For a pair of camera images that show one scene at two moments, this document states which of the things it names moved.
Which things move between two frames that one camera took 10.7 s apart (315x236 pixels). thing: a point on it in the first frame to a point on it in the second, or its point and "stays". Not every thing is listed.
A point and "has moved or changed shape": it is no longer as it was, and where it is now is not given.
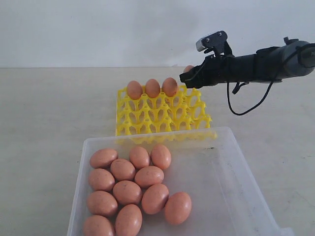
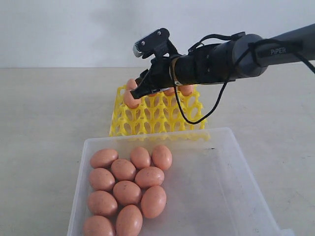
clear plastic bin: (208, 165) stays
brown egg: (102, 203) stays
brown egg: (187, 68) has moved or changed shape
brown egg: (148, 175) stays
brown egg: (139, 157) stays
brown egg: (122, 170) stays
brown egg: (161, 157) stays
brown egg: (177, 208) to (129, 99)
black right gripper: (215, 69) to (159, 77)
